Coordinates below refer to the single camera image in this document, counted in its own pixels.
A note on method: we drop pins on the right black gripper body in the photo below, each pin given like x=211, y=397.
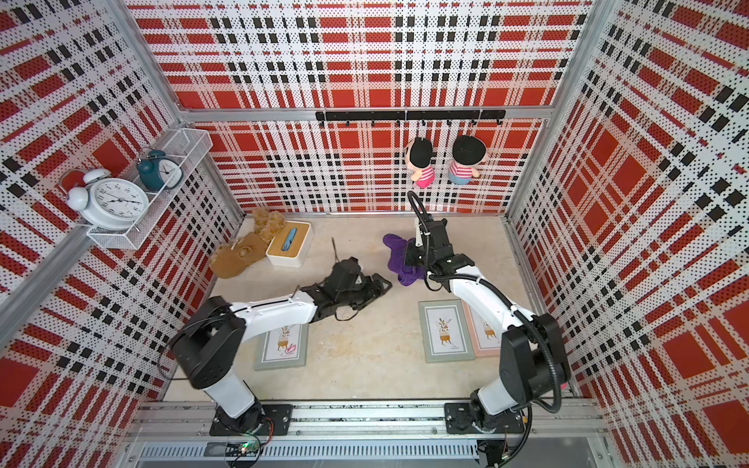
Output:
x=417, y=256

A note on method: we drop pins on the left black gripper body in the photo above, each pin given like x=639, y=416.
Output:
x=362, y=292

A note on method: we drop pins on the purple microfiber cloth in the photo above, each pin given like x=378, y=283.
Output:
x=406, y=274

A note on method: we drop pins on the green frame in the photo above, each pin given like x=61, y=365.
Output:
x=284, y=348
x=444, y=332

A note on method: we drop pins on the pink picture frame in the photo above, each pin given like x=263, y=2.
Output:
x=484, y=340

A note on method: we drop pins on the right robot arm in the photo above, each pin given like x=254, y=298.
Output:
x=533, y=364

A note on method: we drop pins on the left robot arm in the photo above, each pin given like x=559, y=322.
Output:
x=206, y=347

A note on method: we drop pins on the white box wooden lid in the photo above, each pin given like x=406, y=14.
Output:
x=298, y=253

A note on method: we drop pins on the blue object on box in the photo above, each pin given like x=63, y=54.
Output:
x=289, y=240

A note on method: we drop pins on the doll pink striped shirt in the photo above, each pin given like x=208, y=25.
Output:
x=419, y=153

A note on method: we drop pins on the doll blue pants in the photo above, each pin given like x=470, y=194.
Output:
x=468, y=153

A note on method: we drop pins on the brown plush toy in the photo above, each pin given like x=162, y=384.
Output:
x=231, y=259

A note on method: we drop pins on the green circuit board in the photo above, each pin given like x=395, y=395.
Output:
x=242, y=450

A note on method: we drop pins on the teal alarm clock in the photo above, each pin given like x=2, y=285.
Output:
x=157, y=171

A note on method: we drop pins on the white alarm clock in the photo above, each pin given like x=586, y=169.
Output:
x=107, y=202

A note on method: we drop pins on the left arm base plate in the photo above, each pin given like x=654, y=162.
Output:
x=259, y=419

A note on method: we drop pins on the black hook rail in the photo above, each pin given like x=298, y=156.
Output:
x=347, y=117

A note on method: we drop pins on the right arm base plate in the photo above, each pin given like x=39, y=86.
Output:
x=469, y=418

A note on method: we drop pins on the white wire shelf basket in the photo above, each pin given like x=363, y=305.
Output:
x=188, y=147

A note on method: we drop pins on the aluminium front rail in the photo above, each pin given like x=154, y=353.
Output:
x=363, y=419

